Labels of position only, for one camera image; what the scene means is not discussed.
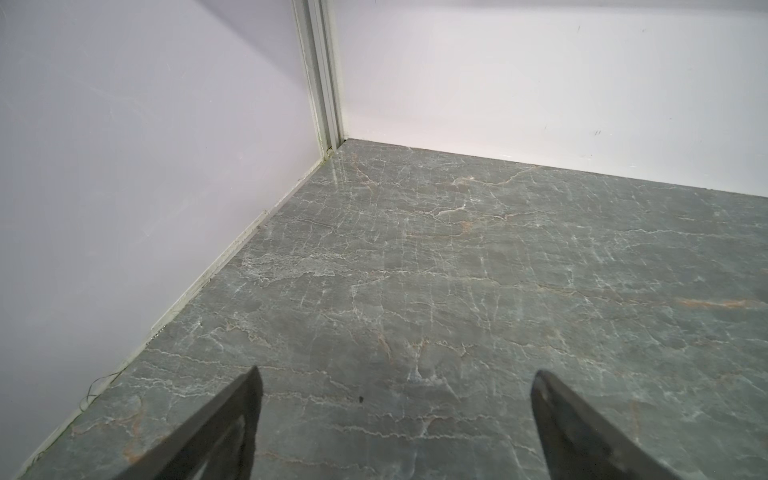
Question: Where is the aluminium corner frame post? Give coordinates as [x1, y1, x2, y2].
[293, 0, 345, 156]

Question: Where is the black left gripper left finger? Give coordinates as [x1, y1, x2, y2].
[116, 367, 263, 479]

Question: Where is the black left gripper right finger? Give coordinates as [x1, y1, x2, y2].
[530, 370, 678, 480]

